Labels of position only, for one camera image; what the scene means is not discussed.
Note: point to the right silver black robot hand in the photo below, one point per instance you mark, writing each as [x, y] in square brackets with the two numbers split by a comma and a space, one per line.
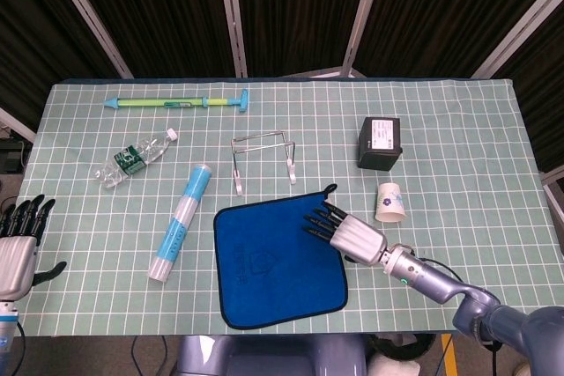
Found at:
[357, 237]

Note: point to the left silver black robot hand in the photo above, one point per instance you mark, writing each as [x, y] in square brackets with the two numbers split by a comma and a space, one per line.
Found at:
[15, 261]

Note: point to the blue towel with black trim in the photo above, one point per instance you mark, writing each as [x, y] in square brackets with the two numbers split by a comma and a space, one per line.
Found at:
[273, 274]

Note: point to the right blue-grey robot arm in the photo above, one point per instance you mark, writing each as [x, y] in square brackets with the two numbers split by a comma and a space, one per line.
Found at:
[484, 310]

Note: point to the white paper cup with flower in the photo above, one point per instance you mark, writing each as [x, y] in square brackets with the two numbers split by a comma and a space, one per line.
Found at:
[390, 204]

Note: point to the black box with white label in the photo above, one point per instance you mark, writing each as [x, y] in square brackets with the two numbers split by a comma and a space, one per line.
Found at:
[380, 147]

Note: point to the black round bin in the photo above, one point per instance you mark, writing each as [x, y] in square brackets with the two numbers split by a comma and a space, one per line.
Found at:
[403, 345]

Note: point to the green checked tablecloth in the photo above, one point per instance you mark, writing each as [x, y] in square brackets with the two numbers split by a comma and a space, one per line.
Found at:
[462, 138]

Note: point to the blue-grey robot torso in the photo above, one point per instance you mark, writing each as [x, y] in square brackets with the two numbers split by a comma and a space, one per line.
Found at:
[273, 356]

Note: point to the clear bottle with green label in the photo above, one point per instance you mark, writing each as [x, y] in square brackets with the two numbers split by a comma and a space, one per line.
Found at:
[132, 159]

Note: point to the white and blue tube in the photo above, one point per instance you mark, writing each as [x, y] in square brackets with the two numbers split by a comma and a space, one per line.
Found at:
[178, 226]

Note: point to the green and blue toy pump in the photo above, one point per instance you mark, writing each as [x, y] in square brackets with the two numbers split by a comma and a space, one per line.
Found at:
[176, 103]

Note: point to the white metal frame pole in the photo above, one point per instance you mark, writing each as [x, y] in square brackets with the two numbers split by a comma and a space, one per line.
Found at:
[515, 26]
[88, 17]
[233, 19]
[363, 15]

